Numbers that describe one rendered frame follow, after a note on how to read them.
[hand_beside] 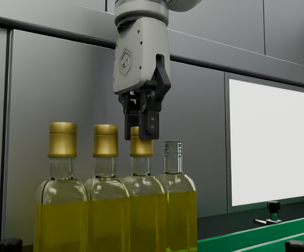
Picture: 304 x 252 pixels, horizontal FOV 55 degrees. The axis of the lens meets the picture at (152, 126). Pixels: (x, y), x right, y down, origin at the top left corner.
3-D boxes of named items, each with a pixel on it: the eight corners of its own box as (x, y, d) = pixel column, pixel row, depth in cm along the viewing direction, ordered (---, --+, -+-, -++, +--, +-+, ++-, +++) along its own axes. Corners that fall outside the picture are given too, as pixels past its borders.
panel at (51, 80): (315, 196, 94) (310, 92, 96) (325, 197, 91) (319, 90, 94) (2, 244, 46) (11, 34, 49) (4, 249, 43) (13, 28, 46)
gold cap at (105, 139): (112, 156, 43) (112, 126, 43) (122, 157, 40) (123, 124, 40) (88, 156, 41) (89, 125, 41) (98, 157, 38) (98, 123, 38)
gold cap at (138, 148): (145, 156, 46) (145, 128, 46) (158, 156, 43) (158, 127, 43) (125, 156, 44) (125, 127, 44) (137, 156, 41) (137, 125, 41)
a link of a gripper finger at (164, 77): (144, 47, 43) (134, 83, 45) (170, 63, 37) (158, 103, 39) (150, 49, 44) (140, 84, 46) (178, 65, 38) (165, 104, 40)
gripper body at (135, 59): (105, 27, 47) (104, 95, 46) (137, 0, 39) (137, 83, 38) (145, 37, 51) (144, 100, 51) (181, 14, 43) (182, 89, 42)
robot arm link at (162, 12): (104, 13, 47) (104, 31, 47) (131, -13, 40) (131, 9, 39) (148, 25, 51) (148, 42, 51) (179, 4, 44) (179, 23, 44)
